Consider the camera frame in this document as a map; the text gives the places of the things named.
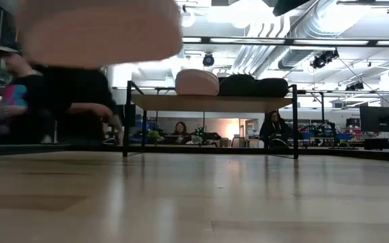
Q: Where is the black foam slide sandal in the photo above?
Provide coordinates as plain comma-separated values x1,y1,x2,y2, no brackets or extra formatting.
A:
255,78,290,99
218,74,258,97

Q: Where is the pink foam slide sandal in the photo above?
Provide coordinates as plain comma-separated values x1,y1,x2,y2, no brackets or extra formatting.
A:
175,68,220,97
14,0,184,70

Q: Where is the long ceiling light bar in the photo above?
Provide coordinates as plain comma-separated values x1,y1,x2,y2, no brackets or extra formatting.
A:
180,36,389,47

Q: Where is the small green background plant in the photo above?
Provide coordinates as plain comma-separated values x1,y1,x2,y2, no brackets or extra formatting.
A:
190,128,205,145
147,130,164,145

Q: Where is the pink and blue held item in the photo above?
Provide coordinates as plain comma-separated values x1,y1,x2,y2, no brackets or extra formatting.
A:
1,84,28,109

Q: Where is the silver ventilation duct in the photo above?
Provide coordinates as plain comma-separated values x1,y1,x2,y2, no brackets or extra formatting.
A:
277,0,339,70

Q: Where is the wooden shelf with black frame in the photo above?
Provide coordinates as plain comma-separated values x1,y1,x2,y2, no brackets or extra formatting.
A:
122,80,299,159

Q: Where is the black aluminium table frame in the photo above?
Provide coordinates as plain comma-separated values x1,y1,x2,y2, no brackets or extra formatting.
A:
0,143,389,163

